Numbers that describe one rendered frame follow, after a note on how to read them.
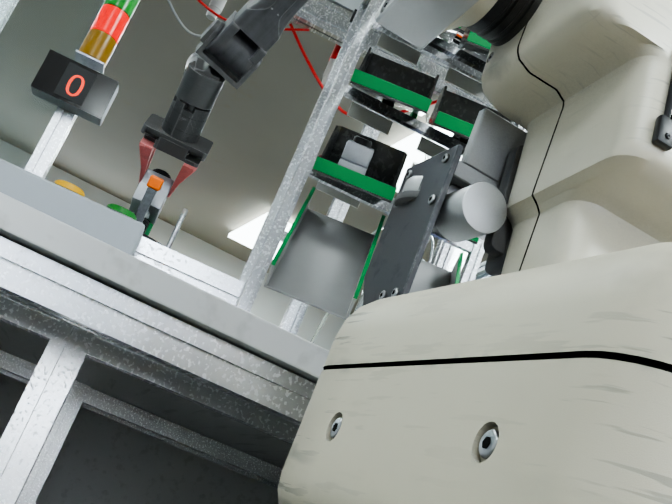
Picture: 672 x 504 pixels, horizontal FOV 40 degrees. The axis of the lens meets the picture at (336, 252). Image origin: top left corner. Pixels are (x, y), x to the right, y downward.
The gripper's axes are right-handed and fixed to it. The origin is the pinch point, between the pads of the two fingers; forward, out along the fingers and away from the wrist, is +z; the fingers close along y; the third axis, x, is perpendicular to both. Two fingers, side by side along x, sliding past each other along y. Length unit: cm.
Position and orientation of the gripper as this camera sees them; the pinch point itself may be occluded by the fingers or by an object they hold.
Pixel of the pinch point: (156, 184)
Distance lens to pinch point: 144.7
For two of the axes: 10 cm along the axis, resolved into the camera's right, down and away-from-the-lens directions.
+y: -8.9, -4.2, -1.5
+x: -0.3, 3.9, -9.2
